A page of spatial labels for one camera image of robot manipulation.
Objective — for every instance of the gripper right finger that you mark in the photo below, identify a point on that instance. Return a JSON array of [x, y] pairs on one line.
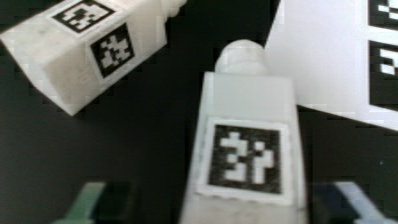
[[339, 205]]

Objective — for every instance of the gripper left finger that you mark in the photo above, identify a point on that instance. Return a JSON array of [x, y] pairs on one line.
[[101, 206]]

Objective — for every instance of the white table leg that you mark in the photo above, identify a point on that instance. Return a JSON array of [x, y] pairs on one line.
[[245, 187], [82, 43]]

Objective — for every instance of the white sheet with markers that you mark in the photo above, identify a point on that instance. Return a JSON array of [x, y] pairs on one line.
[[332, 50]]

